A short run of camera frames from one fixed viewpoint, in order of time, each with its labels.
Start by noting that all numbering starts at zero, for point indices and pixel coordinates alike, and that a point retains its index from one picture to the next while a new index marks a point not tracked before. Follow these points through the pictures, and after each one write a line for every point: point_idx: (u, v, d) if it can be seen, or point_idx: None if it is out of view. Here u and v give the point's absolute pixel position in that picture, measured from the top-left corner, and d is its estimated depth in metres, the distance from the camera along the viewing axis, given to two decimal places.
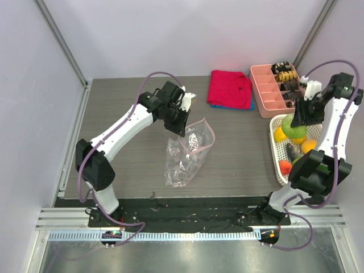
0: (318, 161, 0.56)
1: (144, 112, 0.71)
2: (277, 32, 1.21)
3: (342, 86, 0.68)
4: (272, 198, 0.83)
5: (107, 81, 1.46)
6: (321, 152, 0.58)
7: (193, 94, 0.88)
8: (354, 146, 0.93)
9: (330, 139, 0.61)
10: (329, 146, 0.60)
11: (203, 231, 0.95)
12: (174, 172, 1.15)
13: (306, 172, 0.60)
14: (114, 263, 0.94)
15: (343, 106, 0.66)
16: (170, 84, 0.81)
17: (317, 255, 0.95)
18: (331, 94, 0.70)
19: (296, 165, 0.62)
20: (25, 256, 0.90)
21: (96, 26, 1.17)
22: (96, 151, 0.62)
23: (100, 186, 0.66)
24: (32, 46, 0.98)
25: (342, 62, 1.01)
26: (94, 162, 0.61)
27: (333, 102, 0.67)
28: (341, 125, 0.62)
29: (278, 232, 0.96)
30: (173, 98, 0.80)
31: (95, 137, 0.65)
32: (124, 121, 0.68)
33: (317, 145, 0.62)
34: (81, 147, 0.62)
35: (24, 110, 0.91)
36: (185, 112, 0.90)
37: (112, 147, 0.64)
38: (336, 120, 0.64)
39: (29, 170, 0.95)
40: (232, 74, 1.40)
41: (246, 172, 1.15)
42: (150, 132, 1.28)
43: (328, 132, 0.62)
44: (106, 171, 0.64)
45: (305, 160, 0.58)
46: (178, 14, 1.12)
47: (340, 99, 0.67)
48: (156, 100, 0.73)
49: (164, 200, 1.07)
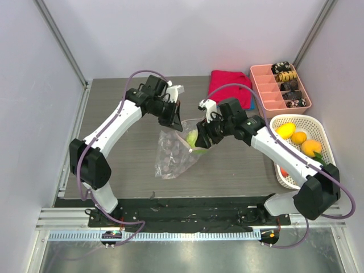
0: (318, 184, 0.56)
1: (133, 106, 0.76)
2: (277, 31, 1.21)
3: (246, 124, 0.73)
4: (271, 207, 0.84)
5: (106, 81, 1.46)
6: (311, 178, 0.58)
7: (178, 86, 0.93)
8: (356, 147, 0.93)
9: (298, 162, 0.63)
10: (305, 168, 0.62)
11: (203, 231, 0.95)
12: (165, 165, 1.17)
13: (319, 200, 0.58)
14: (114, 263, 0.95)
15: (267, 135, 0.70)
16: (153, 78, 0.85)
17: (317, 256, 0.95)
18: (244, 135, 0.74)
19: (306, 204, 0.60)
20: (25, 256, 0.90)
21: (96, 26, 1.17)
22: (91, 148, 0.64)
23: (98, 185, 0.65)
24: (32, 47, 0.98)
25: (342, 61, 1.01)
26: (90, 159, 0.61)
27: (259, 141, 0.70)
28: (286, 145, 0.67)
29: (278, 232, 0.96)
30: (158, 90, 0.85)
31: (88, 136, 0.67)
32: (114, 116, 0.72)
33: (296, 174, 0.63)
34: (75, 147, 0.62)
35: (24, 109, 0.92)
36: (174, 103, 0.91)
37: (106, 143, 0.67)
38: (280, 147, 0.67)
39: (29, 170, 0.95)
40: (232, 74, 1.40)
41: (245, 171, 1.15)
42: (149, 132, 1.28)
43: (290, 159, 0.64)
44: (103, 166, 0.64)
45: (311, 194, 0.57)
46: (178, 13, 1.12)
47: (259, 132, 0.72)
48: (142, 95, 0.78)
49: (163, 200, 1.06)
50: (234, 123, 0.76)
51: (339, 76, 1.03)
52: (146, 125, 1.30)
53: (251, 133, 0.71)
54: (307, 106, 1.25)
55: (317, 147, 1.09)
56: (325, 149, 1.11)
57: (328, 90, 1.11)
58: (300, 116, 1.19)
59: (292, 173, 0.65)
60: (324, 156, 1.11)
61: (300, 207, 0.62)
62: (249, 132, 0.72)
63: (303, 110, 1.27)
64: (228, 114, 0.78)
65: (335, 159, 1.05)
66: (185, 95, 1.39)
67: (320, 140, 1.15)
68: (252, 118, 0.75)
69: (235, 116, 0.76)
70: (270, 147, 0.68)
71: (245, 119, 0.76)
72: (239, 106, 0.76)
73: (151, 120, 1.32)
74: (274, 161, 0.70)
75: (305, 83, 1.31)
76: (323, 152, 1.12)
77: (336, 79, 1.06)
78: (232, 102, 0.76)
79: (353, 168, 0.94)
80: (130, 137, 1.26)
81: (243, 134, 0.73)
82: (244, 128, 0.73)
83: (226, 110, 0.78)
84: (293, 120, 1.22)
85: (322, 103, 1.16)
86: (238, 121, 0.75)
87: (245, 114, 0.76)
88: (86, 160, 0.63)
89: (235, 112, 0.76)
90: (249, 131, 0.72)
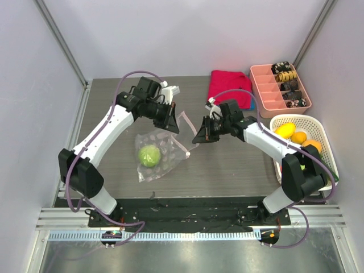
0: (296, 160, 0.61)
1: (124, 112, 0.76)
2: (277, 31, 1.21)
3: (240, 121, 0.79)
4: (268, 203, 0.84)
5: (106, 81, 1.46)
6: (290, 155, 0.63)
7: (173, 87, 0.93)
8: (357, 147, 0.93)
9: (280, 145, 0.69)
10: (286, 148, 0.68)
11: (203, 231, 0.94)
12: (147, 168, 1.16)
13: (301, 178, 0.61)
14: (114, 263, 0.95)
15: (256, 127, 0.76)
16: (145, 80, 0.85)
17: (317, 256, 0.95)
18: (238, 132, 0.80)
19: (289, 185, 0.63)
20: (25, 256, 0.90)
21: (95, 27, 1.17)
22: (81, 158, 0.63)
23: (91, 194, 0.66)
24: (32, 46, 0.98)
25: (342, 61, 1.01)
26: (81, 170, 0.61)
27: (248, 132, 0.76)
28: (272, 132, 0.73)
29: (278, 232, 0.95)
30: (151, 92, 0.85)
31: (77, 145, 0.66)
32: (104, 124, 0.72)
33: (278, 156, 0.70)
34: (64, 157, 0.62)
35: (24, 109, 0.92)
36: (169, 106, 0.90)
37: (96, 152, 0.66)
38: (266, 135, 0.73)
39: (30, 170, 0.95)
40: (232, 74, 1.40)
41: (246, 172, 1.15)
42: (149, 132, 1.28)
43: (273, 142, 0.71)
44: (94, 176, 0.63)
45: (289, 170, 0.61)
46: (178, 14, 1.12)
47: (249, 127, 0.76)
48: (133, 99, 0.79)
49: (163, 200, 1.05)
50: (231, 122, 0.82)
51: (339, 76, 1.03)
52: (146, 125, 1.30)
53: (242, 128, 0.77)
54: (307, 107, 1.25)
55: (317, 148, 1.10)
56: (325, 149, 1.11)
57: (328, 90, 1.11)
58: (300, 116, 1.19)
59: (275, 156, 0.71)
60: (324, 156, 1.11)
61: (285, 188, 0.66)
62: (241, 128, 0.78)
63: (303, 110, 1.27)
64: (226, 113, 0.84)
65: (335, 159, 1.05)
66: (185, 95, 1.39)
67: (320, 140, 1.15)
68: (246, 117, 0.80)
69: (232, 116, 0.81)
70: (257, 137, 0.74)
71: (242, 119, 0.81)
72: (237, 107, 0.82)
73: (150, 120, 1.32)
74: (264, 149, 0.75)
75: (305, 83, 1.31)
76: (323, 152, 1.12)
77: (336, 79, 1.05)
78: (232, 102, 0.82)
79: (354, 168, 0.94)
80: (130, 137, 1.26)
81: (237, 131, 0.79)
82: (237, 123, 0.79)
83: (225, 110, 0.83)
84: (293, 120, 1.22)
85: (322, 103, 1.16)
86: (234, 120, 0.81)
87: (242, 114, 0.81)
88: (76, 170, 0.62)
89: (232, 112, 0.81)
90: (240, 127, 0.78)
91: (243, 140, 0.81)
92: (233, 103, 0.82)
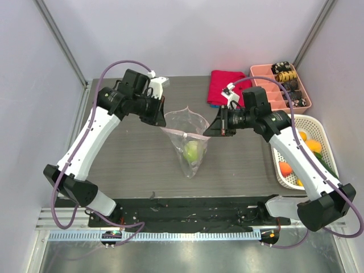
0: (330, 202, 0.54)
1: (106, 115, 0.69)
2: (277, 31, 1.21)
3: (270, 119, 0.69)
4: (272, 208, 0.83)
5: (106, 81, 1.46)
6: (326, 195, 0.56)
7: (162, 78, 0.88)
8: (357, 147, 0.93)
9: (317, 176, 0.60)
10: (322, 183, 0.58)
11: (203, 231, 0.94)
12: (147, 168, 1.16)
13: (325, 218, 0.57)
14: (114, 263, 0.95)
15: (290, 136, 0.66)
16: (131, 73, 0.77)
17: (317, 256, 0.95)
18: (264, 129, 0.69)
19: (310, 216, 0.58)
20: (25, 256, 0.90)
21: (95, 27, 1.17)
22: (65, 174, 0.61)
23: (85, 203, 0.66)
24: (32, 46, 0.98)
25: (342, 61, 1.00)
26: (66, 186, 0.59)
27: (280, 140, 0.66)
28: (309, 155, 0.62)
29: (278, 232, 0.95)
30: (138, 87, 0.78)
31: (61, 160, 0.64)
32: (85, 133, 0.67)
33: (309, 186, 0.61)
34: (49, 174, 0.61)
35: (24, 109, 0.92)
36: (158, 100, 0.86)
37: (81, 166, 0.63)
38: (300, 154, 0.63)
39: (30, 170, 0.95)
40: (232, 74, 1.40)
41: (246, 172, 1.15)
42: (149, 132, 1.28)
43: (308, 169, 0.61)
44: (81, 191, 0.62)
45: (318, 211, 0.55)
46: (178, 13, 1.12)
47: (281, 132, 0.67)
48: (116, 96, 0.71)
49: (163, 199, 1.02)
50: (256, 116, 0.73)
51: (339, 76, 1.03)
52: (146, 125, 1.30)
53: (273, 131, 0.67)
54: (307, 107, 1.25)
55: (317, 147, 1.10)
56: (325, 149, 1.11)
57: (328, 90, 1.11)
58: (300, 116, 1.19)
59: (303, 182, 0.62)
60: (324, 156, 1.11)
61: (301, 214, 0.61)
62: (271, 129, 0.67)
63: (303, 110, 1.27)
64: (251, 105, 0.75)
65: (335, 159, 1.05)
66: (185, 95, 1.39)
67: (320, 140, 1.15)
68: (276, 114, 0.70)
69: (258, 108, 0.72)
70: (290, 151, 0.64)
71: (269, 114, 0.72)
72: (264, 98, 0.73)
73: None
74: (290, 164, 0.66)
75: (305, 83, 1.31)
76: (323, 152, 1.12)
77: (336, 79, 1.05)
78: (259, 91, 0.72)
79: (354, 168, 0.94)
80: (130, 137, 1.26)
81: (264, 128, 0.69)
82: (268, 120, 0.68)
83: (250, 100, 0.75)
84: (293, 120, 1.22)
85: (323, 103, 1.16)
86: (260, 115, 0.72)
87: (268, 108, 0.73)
88: (61, 185, 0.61)
89: (259, 104, 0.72)
90: (271, 126, 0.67)
91: (266, 139, 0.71)
92: (262, 92, 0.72)
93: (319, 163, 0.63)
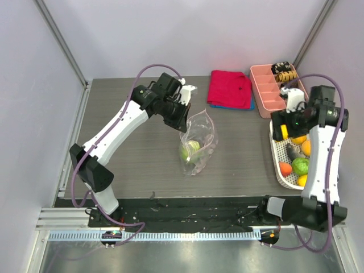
0: (313, 207, 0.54)
1: (137, 110, 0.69)
2: (277, 30, 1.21)
3: (326, 108, 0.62)
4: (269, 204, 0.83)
5: (106, 81, 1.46)
6: (313, 199, 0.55)
7: (192, 87, 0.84)
8: (357, 147, 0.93)
9: (321, 181, 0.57)
10: (321, 190, 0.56)
11: (203, 231, 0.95)
12: (147, 169, 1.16)
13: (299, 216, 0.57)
14: (114, 263, 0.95)
15: (329, 135, 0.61)
16: (166, 76, 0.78)
17: (317, 256, 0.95)
18: (313, 115, 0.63)
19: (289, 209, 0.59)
20: (25, 256, 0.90)
21: (95, 27, 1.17)
22: (89, 155, 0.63)
23: (100, 188, 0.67)
24: (32, 46, 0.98)
25: (343, 61, 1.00)
26: (87, 168, 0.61)
27: (318, 132, 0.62)
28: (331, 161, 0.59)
29: (278, 232, 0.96)
30: (170, 91, 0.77)
31: (88, 141, 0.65)
32: (116, 121, 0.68)
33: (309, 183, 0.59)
34: (74, 152, 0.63)
35: (24, 110, 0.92)
36: (185, 106, 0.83)
37: (106, 151, 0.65)
38: (324, 154, 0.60)
39: (30, 170, 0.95)
40: (232, 74, 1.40)
41: (246, 172, 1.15)
42: (149, 132, 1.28)
43: (321, 169, 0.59)
44: (101, 174, 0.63)
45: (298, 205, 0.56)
46: (178, 13, 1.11)
47: (325, 127, 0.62)
48: (149, 95, 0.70)
49: (163, 200, 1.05)
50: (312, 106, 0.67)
51: (340, 76, 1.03)
52: (146, 125, 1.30)
53: (319, 121, 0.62)
54: None
55: None
56: None
57: None
58: None
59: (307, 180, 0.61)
60: None
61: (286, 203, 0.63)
62: (320, 117, 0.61)
63: None
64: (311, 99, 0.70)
65: None
66: None
67: None
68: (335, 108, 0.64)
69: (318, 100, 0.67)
70: (318, 147, 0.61)
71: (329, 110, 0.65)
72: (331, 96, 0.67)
73: (149, 120, 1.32)
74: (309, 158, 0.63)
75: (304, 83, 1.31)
76: None
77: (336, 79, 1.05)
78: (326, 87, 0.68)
79: (354, 168, 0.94)
80: (130, 137, 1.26)
81: (314, 112, 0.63)
82: (321, 106, 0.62)
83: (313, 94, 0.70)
84: None
85: None
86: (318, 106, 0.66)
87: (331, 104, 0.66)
88: (82, 166, 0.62)
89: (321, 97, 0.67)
90: (321, 115, 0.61)
91: (311, 127, 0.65)
92: (330, 89, 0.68)
93: (334, 175, 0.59)
